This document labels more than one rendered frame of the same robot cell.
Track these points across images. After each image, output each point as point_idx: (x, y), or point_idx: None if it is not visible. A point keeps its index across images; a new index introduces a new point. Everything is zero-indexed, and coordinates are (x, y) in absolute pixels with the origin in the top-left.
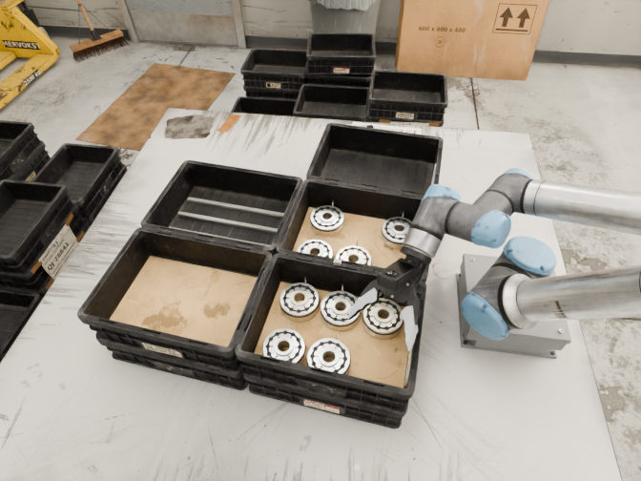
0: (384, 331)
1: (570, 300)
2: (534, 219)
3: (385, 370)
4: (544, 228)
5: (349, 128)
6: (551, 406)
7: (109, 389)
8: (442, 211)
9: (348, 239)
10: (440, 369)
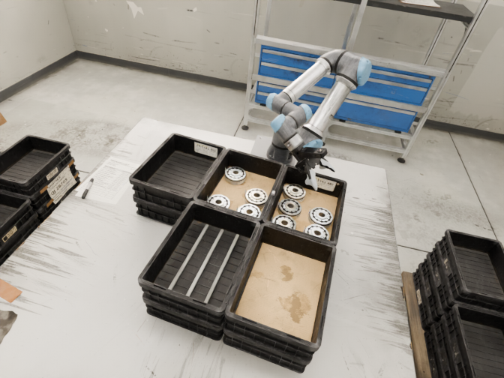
0: (304, 192)
1: (334, 109)
2: (214, 137)
3: (321, 199)
4: (221, 136)
5: (140, 169)
6: (316, 166)
7: (327, 372)
8: (292, 121)
9: (233, 199)
10: None
